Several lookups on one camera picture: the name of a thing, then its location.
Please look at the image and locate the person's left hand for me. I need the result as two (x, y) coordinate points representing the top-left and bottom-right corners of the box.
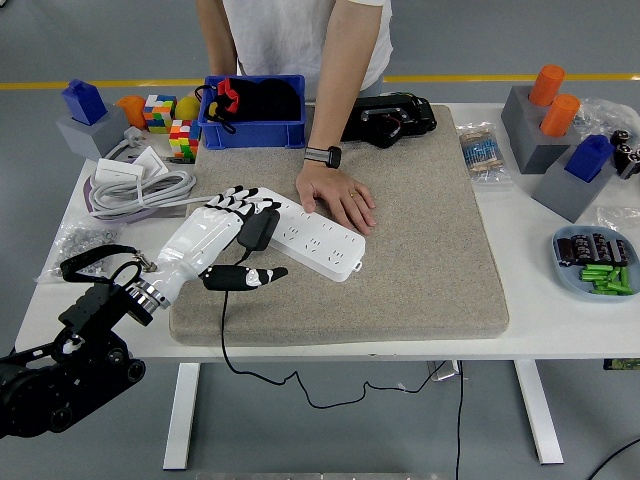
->
(294, 163), (377, 236)

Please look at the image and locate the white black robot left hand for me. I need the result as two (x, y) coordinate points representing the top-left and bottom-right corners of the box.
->
(155, 184), (290, 305)

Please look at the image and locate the white power strip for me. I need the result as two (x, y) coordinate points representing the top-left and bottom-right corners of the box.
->
(248, 186), (367, 283)

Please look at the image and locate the black plug with cord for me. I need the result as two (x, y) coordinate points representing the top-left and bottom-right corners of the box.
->
(219, 208), (454, 410)

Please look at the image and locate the black wristwatch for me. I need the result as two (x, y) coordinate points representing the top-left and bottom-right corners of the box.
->
(303, 145), (343, 169)

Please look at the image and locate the small colourful puzzle cube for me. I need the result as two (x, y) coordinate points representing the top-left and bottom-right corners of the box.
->
(168, 118), (201, 160)

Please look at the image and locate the blue plastic bin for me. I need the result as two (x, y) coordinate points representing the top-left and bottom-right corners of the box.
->
(197, 74), (307, 151)

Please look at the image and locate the black machine part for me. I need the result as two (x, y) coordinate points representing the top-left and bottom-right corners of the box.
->
(339, 92), (438, 150)

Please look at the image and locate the grey-brown mat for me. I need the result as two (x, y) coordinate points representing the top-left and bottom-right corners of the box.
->
(168, 103), (510, 346)

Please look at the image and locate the large colourful puzzle cube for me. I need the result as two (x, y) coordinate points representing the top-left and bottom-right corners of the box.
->
(142, 93), (178, 135)

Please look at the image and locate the yellow ball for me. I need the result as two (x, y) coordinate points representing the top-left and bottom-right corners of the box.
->
(174, 95), (201, 121)

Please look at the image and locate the clear bag of metal nuts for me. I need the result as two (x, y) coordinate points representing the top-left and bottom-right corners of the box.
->
(33, 223), (124, 285)

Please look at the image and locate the orange cone-shaped piece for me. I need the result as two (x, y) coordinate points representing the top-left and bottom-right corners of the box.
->
(115, 94), (147, 129)

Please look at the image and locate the grey block holder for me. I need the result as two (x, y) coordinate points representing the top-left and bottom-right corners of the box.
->
(530, 152), (615, 224)
(54, 104), (129, 161)

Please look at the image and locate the clear bag of resistors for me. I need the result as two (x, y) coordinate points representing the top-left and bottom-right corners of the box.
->
(457, 121), (514, 185)

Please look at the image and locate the person's torso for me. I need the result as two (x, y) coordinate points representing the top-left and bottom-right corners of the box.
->
(222, 0), (394, 96)

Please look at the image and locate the white table leg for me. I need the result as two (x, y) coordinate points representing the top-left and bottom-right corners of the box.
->
(513, 360), (564, 465)
(162, 362), (201, 471)

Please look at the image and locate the blue block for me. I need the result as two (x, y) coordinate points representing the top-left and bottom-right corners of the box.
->
(563, 133), (615, 182)
(61, 78), (109, 126)

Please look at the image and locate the grey block with two holes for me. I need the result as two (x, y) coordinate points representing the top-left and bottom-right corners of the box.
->
(500, 85), (584, 175)

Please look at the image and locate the orange cylinder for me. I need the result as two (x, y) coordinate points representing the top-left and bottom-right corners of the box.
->
(528, 63), (566, 107)
(539, 93), (582, 138)

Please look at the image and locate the grey-blue plate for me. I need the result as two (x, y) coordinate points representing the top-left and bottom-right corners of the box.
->
(551, 224), (640, 303)

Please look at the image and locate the clear plastic bag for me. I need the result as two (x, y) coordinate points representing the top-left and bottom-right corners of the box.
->
(574, 97), (634, 141)
(595, 205), (640, 236)

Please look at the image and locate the black round motor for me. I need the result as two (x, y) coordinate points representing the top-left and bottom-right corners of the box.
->
(610, 129), (636, 154)
(619, 147), (640, 180)

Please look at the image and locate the white coiled power cable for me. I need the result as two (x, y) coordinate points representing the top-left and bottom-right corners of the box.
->
(88, 125), (216, 221)

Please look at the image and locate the black drawstring pouch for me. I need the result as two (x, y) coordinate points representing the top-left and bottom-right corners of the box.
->
(193, 76), (304, 132)

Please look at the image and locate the black hanging cable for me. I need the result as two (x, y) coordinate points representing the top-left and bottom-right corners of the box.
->
(453, 360), (466, 480)

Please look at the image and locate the black floor cable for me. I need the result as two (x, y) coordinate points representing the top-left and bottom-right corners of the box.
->
(587, 438), (640, 480)

